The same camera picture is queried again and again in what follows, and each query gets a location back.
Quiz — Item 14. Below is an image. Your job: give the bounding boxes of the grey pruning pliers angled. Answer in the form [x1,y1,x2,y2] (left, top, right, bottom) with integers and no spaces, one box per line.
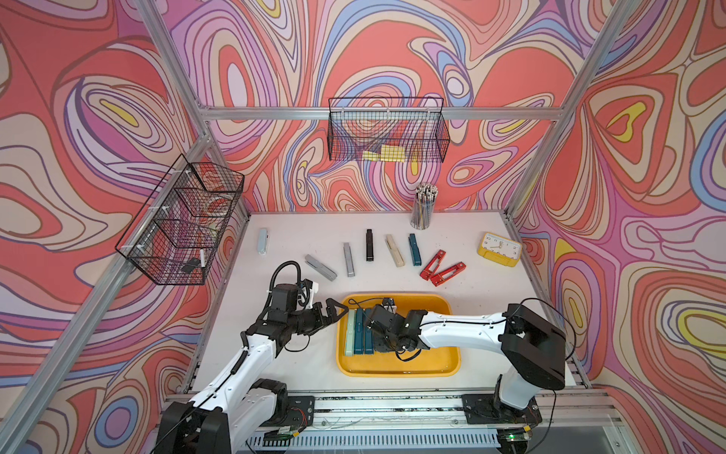
[304,255,338,282]

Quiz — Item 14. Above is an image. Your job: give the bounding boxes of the dark teal pruning pliers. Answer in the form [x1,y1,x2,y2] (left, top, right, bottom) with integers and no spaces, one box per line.
[354,308,365,356]

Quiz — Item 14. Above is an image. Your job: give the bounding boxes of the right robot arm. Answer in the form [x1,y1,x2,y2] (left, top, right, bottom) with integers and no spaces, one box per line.
[363,304,567,410]

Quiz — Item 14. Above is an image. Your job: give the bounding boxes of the light blue-grey pliers far left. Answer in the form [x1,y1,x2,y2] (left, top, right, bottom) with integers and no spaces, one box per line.
[256,228,268,255]

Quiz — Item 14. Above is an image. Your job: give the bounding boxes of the pale green pruning pliers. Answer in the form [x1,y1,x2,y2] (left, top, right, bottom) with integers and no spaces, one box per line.
[344,309,357,357]

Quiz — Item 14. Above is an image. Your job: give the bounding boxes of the black wire basket wall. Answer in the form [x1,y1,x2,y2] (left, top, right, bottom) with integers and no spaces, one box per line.
[115,155,245,286]
[327,95,451,163]

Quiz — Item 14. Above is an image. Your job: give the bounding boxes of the grey pruning pliers upright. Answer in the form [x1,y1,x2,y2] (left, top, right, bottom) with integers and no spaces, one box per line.
[343,242,355,277]

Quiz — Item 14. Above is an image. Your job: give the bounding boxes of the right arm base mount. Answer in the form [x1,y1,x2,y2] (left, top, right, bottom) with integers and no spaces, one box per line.
[461,393,543,427]

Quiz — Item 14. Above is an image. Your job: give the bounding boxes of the yellow sticky notes in basket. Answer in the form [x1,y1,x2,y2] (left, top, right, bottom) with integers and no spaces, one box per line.
[361,145,408,163]

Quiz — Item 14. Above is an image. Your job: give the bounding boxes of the black pruning pliers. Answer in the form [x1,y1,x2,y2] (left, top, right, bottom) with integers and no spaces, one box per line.
[365,229,374,262]

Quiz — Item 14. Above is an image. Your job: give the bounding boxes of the yellow plastic storage tray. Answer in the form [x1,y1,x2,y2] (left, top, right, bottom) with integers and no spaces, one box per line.
[337,292,461,378]

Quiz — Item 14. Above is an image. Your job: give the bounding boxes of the aluminium front rail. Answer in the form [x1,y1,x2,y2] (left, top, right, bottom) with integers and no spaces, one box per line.
[234,388,636,453]

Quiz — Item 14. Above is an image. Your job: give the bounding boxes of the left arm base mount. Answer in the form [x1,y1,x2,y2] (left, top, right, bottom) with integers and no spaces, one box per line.
[261,395,316,429]

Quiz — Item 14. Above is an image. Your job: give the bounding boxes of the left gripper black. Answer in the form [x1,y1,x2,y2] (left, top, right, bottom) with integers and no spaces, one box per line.
[285,299,347,336]

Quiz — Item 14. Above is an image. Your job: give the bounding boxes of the black wire basket back wall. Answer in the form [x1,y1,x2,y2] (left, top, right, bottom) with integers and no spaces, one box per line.
[327,95,451,163]

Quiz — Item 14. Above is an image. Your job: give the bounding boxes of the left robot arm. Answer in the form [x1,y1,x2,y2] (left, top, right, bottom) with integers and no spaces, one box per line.
[151,281,349,453]

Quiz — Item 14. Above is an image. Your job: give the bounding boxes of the yellow alarm clock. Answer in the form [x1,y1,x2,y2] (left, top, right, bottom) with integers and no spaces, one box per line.
[478,232,523,268]

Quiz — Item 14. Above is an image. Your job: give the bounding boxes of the beige pruning pliers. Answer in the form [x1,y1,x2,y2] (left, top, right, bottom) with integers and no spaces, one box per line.
[385,234,406,268]

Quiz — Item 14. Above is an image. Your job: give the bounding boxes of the black wire basket left wall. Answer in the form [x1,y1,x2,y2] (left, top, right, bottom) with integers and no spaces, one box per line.
[115,155,245,286]

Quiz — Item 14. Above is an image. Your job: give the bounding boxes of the pencil holder cup with pencils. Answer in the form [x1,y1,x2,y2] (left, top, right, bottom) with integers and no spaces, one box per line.
[410,183,439,230]

